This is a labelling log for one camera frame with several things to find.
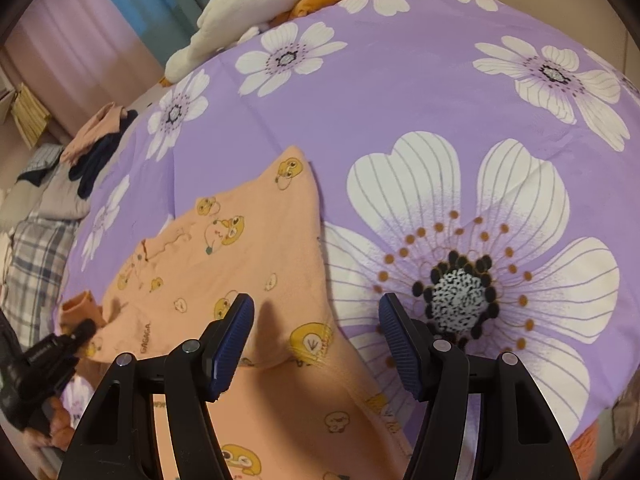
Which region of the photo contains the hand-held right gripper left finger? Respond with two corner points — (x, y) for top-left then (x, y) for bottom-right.
(57, 292), (256, 480)

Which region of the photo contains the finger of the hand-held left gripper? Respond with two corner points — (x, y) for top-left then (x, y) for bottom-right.
(25, 319), (98, 363)

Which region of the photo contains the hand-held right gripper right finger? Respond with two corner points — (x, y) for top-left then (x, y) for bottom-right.
(377, 292), (583, 480)

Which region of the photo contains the peach cartoon print garment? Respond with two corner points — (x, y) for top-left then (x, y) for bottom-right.
(59, 145), (416, 480)

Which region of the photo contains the grey plaid quilt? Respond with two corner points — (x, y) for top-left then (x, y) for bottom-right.
(0, 210), (81, 323)

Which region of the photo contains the grey pillow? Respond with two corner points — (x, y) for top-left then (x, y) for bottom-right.
(37, 160), (96, 221)

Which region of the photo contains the dark navy garment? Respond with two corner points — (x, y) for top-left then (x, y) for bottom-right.
(67, 110), (139, 196)

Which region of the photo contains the blue striped pillow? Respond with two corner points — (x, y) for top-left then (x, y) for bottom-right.
(15, 142), (66, 186)

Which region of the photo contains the plain peach garment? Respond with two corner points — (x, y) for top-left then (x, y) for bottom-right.
(60, 101), (128, 163)

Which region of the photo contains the orange cloth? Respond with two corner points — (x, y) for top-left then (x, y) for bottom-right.
(569, 420), (603, 480)

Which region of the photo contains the yellow fringed cloth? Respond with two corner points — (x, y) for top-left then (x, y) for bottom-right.
(10, 82), (53, 148)

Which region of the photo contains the purple floral blanket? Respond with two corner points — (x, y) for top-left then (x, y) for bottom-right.
(50, 0), (640, 461)

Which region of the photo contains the pink curtain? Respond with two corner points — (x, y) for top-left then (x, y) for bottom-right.
(5, 0), (166, 146)

